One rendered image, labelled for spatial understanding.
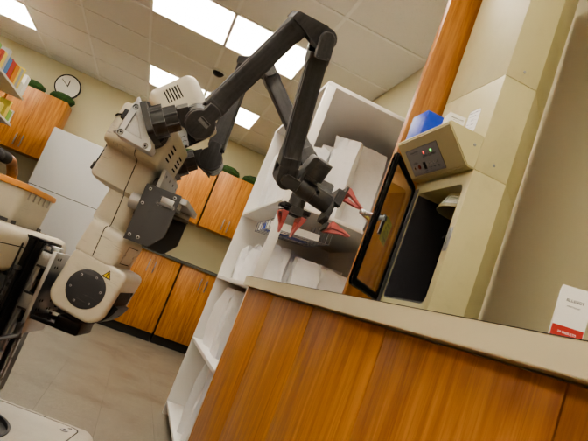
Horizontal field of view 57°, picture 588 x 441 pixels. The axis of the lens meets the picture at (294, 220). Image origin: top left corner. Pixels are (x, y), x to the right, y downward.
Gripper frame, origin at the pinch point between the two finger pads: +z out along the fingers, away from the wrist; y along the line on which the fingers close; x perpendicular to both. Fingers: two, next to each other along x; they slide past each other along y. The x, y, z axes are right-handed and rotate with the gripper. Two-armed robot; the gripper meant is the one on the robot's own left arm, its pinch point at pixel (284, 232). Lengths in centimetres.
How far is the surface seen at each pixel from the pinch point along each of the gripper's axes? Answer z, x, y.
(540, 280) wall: -14, -36, 74
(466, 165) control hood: -30, -48, 27
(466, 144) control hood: -36, -48, 25
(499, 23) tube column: -84, -35, 30
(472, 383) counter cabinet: 26, -110, -2
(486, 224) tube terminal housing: -17, -49, 39
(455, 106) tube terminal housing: -58, -24, 31
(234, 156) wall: -145, 506, 53
